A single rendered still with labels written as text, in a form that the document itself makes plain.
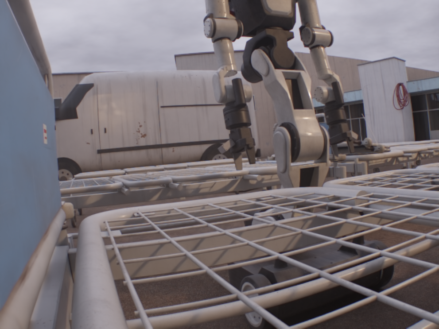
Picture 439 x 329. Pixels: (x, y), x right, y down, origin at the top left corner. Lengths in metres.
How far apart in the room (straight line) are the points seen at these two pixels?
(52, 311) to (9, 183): 0.18
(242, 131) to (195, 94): 6.93
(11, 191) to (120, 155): 7.24
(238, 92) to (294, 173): 0.33
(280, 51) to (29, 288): 1.30
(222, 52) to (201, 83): 6.94
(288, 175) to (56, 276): 0.94
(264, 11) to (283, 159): 0.56
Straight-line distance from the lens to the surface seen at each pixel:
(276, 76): 1.34
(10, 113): 0.28
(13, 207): 0.26
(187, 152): 7.94
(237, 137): 1.25
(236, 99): 1.26
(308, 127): 1.31
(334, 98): 1.52
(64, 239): 0.71
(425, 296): 1.47
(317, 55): 1.58
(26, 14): 0.41
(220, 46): 1.36
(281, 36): 1.46
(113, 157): 7.47
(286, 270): 1.20
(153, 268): 0.67
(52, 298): 0.43
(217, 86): 1.30
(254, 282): 1.17
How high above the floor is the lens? 0.60
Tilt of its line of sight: 2 degrees down
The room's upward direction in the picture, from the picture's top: 5 degrees counter-clockwise
